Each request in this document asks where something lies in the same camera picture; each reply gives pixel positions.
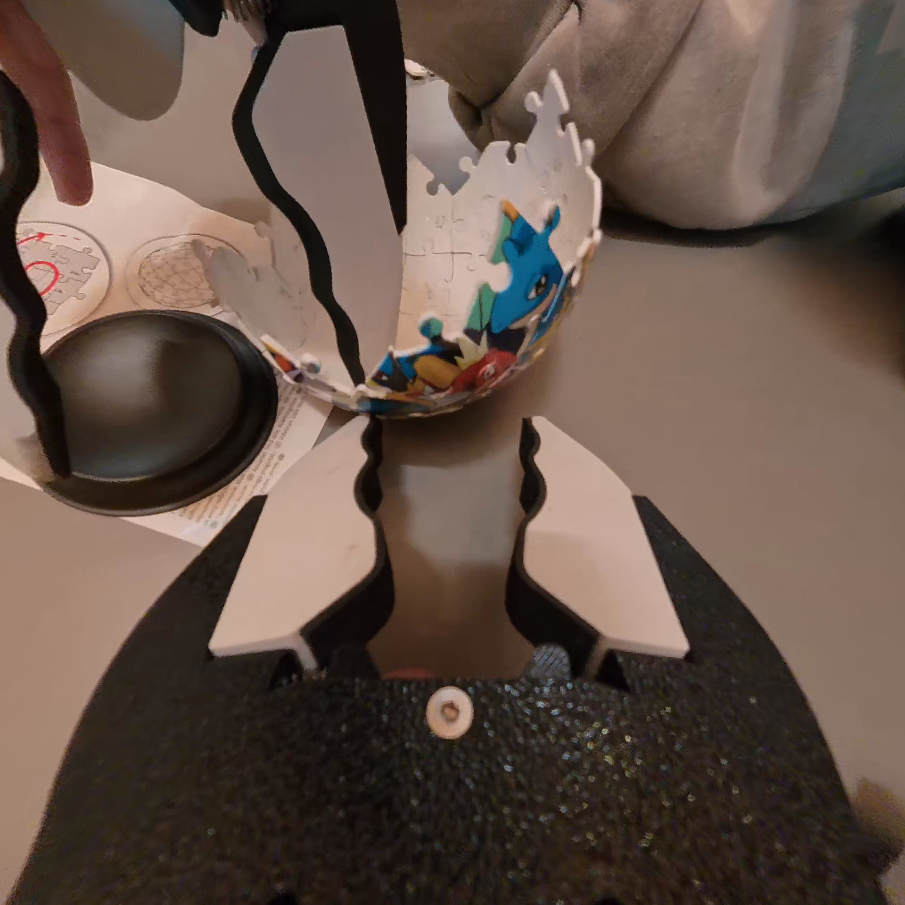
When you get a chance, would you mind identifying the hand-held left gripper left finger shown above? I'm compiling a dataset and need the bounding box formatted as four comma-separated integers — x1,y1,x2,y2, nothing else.
207,416,395,671

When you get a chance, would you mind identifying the partly built puzzle ball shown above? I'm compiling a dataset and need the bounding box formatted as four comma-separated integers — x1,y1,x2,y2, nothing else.
191,67,605,420

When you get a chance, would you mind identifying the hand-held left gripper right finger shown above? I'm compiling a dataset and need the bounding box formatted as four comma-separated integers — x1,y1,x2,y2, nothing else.
506,416,691,674

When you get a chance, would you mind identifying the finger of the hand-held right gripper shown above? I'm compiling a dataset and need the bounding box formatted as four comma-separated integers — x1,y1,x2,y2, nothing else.
0,71,73,489
232,25,405,388

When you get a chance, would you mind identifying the black ring stand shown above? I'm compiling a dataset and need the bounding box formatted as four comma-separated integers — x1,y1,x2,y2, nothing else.
39,310,280,517

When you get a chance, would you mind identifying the printed instruction sheet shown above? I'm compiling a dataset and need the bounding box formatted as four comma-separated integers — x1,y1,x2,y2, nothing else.
0,161,332,547

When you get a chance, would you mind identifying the person's right hand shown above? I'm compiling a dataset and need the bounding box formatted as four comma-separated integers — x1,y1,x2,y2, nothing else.
0,0,94,207

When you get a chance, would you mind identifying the person's grey sweatshirt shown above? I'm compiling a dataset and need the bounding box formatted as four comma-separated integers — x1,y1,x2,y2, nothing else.
396,0,905,230

